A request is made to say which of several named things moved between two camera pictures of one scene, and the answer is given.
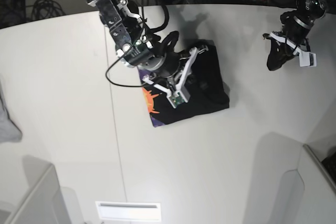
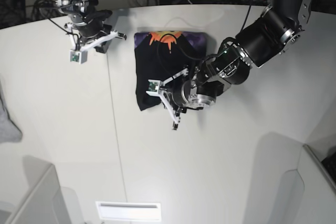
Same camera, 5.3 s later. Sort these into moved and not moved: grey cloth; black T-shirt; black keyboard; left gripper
Moved: left gripper; black T-shirt
Not moved: grey cloth; black keyboard
